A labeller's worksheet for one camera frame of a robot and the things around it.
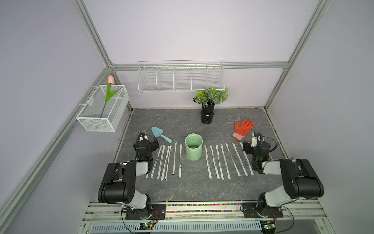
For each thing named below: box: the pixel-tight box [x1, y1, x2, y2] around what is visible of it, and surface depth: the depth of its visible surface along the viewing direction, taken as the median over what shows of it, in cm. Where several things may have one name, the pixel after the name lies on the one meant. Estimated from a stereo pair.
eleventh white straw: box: [178, 143, 183, 178], surface depth 91 cm
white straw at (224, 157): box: [220, 143, 231, 180], surface depth 93 cm
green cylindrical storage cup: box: [185, 133, 204, 161], surface depth 89 cm
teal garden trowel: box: [150, 126, 173, 144], surface depth 107 cm
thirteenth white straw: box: [160, 145, 172, 181], surface depth 91 cm
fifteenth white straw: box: [150, 144, 163, 179], surface depth 93 cm
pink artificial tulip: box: [99, 75, 119, 118], surface depth 82 cm
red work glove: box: [231, 118, 255, 142], surface depth 109 cm
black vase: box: [200, 98, 216, 125], surface depth 107 cm
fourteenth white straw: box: [156, 144, 166, 180], surface depth 95 cm
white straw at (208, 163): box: [203, 144, 213, 179], surface depth 91 cm
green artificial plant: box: [192, 87, 229, 108], surface depth 94 cm
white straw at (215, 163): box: [209, 145, 221, 179], surface depth 91 cm
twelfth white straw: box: [171, 141, 178, 176], surface depth 91 cm
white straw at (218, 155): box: [215, 144, 225, 180], surface depth 93 cm
